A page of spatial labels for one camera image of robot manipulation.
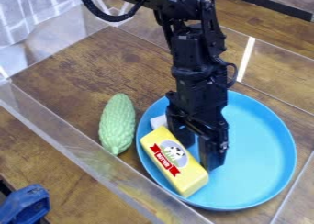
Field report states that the black cable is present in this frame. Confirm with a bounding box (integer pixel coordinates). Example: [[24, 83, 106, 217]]
[[75, 0, 149, 23]]

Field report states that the clear acrylic enclosure wall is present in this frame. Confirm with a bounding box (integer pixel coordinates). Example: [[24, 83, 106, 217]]
[[0, 0, 314, 224]]

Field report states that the yellow butter brick toy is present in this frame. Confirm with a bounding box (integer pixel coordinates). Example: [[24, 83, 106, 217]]
[[140, 126, 209, 197]]

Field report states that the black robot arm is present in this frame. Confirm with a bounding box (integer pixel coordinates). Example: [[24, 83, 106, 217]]
[[126, 0, 229, 171]]

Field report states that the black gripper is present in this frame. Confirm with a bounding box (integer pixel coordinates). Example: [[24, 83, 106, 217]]
[[165, 65, 231, 173]]

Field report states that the blue clamp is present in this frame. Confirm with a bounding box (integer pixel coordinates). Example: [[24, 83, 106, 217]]
[[0, 184, 51, 224]]

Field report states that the green bitter gourd toy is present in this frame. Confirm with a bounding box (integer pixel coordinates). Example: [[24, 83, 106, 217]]
[[98, 94, 135, 155]]

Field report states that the clear acrylic corner bracket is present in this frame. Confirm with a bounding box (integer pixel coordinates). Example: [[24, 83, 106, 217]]
[[95, 0, 132, 17]]

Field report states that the grey checked cloth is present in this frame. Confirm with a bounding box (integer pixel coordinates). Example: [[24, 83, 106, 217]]
[[0, 0, 82, 49]]

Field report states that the blue round tray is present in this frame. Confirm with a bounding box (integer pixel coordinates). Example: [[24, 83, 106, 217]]
[[135, 89, 298, 211]]

